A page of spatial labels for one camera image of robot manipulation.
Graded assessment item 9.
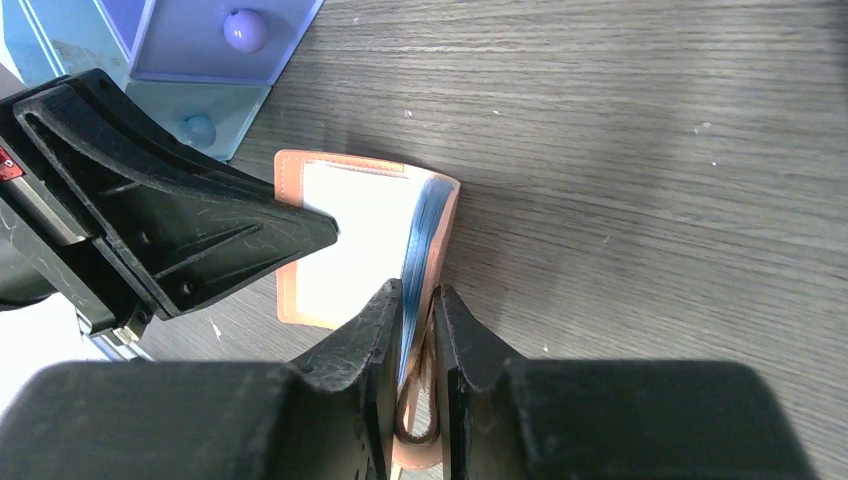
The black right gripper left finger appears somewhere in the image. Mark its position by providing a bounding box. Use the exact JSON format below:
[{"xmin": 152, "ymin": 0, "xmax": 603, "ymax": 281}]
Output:
[{"xmin": 1, "ymin": 279, "xmax": 402, "ymax": 479}]

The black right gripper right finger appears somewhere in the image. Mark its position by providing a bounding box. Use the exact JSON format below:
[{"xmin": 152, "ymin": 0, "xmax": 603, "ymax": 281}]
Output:
[{"xmin": 432, "ymin": 286, "xmax": 816, "ymax": 479}]

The blue purple drawer organizer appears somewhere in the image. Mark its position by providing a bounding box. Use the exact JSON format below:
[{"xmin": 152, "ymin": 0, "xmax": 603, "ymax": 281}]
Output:
[{"xmin": 1, "ymin": 0, "xmax": 321, "ymax": 162}]

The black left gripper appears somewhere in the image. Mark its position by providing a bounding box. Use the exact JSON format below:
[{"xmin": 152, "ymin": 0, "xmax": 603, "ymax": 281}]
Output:
[{"xmin": 1, "ymin": 69, "xmax": 339, "ymax": 344}]

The orange leather card holder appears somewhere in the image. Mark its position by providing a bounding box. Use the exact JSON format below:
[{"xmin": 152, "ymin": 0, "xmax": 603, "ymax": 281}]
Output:
[{"xmin": 274, "ymin": 150, "xmax": 460, "ymax": 479}]

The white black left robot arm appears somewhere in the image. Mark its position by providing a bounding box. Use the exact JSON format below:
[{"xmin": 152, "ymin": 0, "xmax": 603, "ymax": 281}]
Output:
[{"xmin": 1, "ymin": 69, "xmax": 339, "ymax": 342}]

